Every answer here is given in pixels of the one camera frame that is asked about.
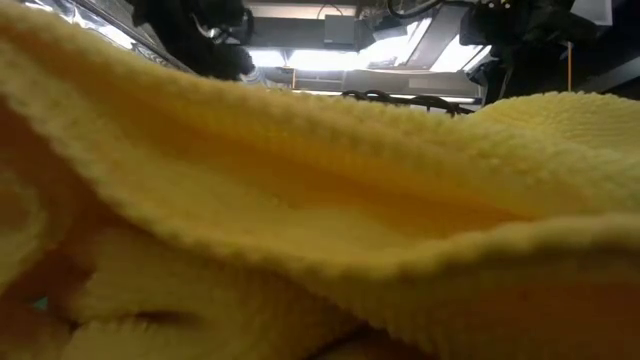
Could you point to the yellow microfiber towel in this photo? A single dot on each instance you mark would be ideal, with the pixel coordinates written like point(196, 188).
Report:
point(320, 200)

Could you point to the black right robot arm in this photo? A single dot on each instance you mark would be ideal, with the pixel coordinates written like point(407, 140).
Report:
point(540, 22)

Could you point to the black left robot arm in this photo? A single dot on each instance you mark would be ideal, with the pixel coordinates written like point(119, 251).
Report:
point(165, 20)

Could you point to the yellow hanging pole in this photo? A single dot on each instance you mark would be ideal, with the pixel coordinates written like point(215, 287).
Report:
point(569, 65)

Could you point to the white ceiling box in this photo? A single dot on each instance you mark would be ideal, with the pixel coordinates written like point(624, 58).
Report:
point(592, 10)

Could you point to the grey ceiling box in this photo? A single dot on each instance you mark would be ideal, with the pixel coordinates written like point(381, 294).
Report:
point(340, 30)

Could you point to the silver rectangular air duct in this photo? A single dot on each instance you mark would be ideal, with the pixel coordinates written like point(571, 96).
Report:
point(440, 45)

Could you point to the shiny silver ceiling duct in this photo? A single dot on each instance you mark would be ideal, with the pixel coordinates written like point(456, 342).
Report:
point(100, 30)

